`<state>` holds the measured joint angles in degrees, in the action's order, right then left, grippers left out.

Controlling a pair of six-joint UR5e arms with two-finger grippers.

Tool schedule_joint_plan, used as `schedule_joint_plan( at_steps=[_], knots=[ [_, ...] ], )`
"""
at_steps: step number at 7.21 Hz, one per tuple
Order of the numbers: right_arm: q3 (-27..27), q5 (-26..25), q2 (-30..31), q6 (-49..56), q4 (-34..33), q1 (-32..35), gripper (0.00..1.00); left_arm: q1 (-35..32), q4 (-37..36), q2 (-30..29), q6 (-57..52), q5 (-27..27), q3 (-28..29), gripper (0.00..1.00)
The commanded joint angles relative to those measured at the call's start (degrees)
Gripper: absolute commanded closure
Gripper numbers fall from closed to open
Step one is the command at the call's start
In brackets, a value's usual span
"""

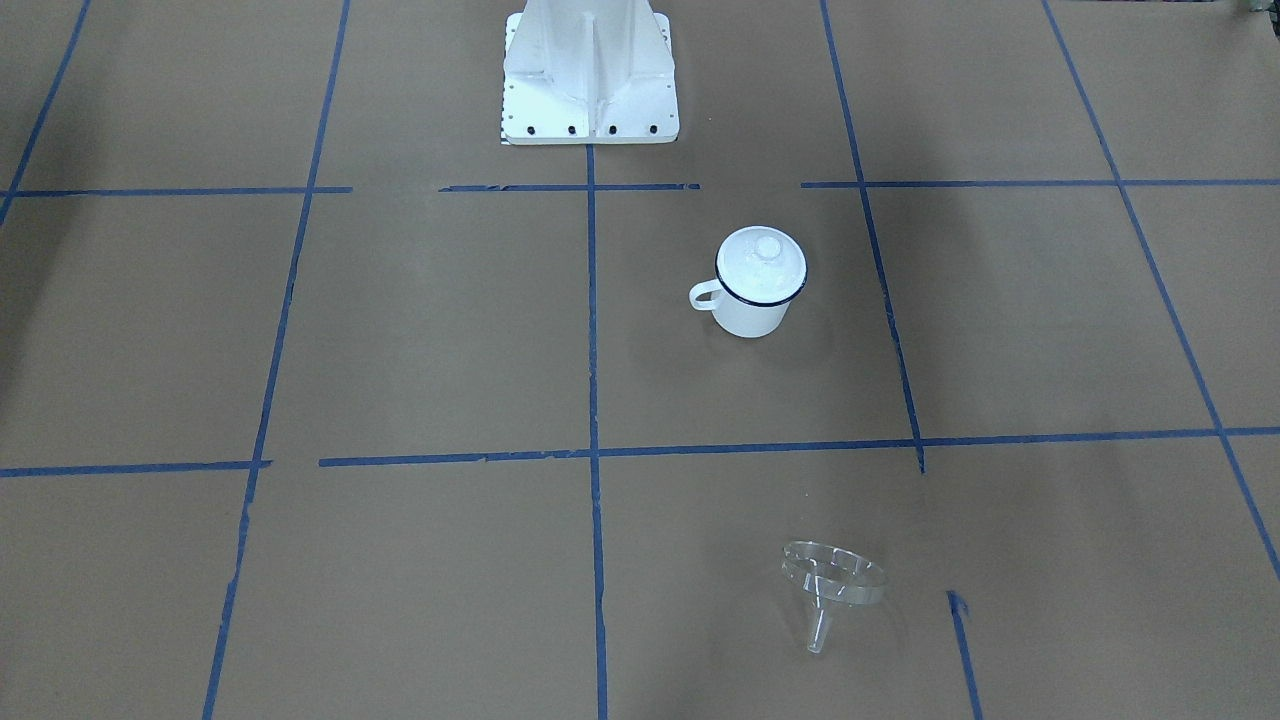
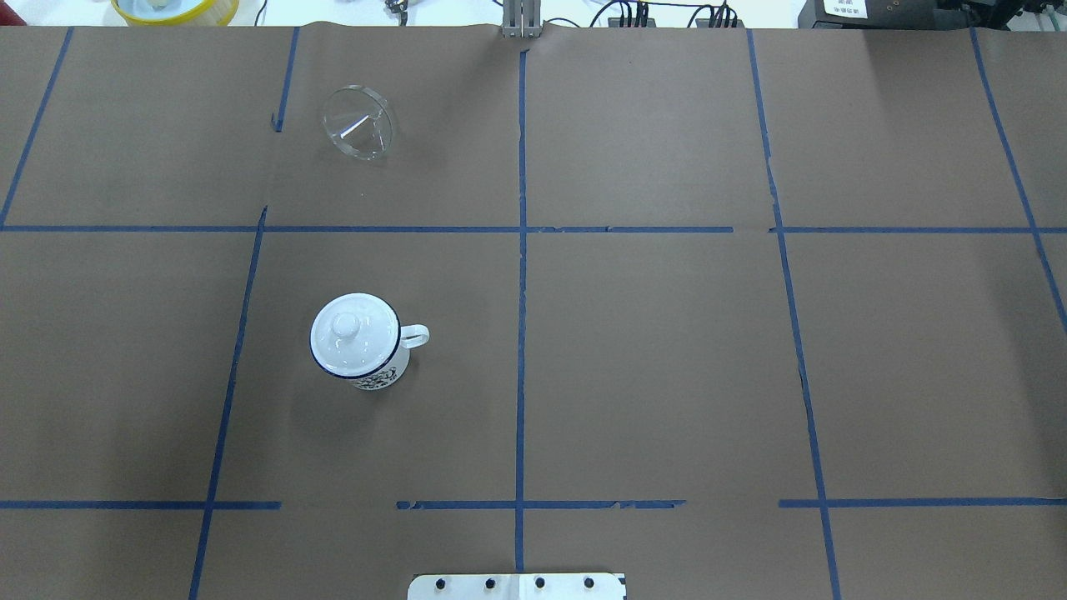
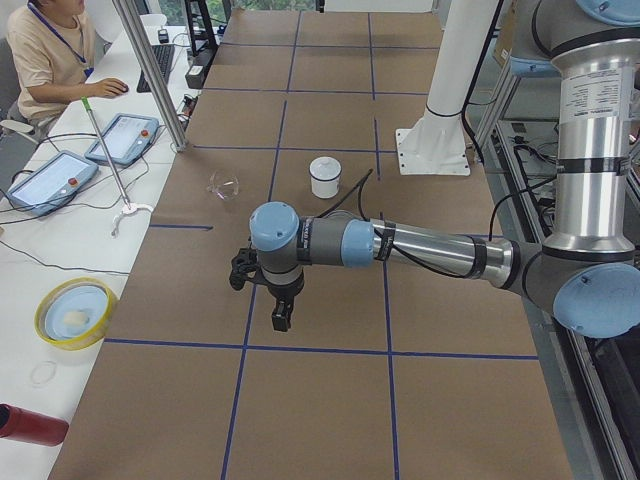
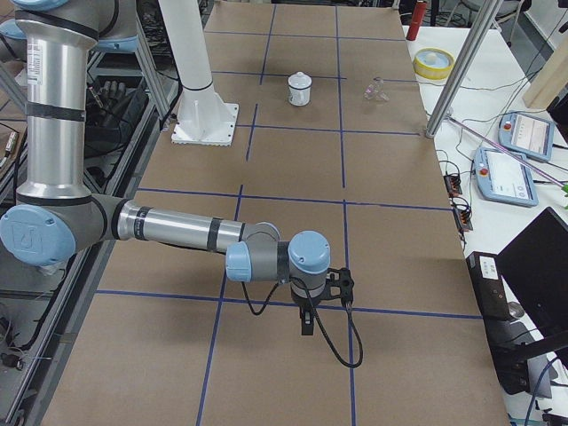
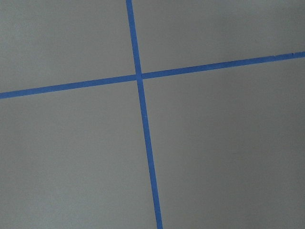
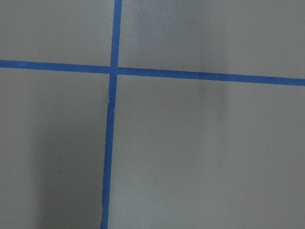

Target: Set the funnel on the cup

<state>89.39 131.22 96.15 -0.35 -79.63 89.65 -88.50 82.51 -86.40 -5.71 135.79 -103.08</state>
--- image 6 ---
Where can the blue tape strip lengthwise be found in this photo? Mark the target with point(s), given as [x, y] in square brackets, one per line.
[106, 183]

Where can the blue tape strip crosswise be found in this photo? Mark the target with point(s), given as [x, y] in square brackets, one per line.
[79, 68]

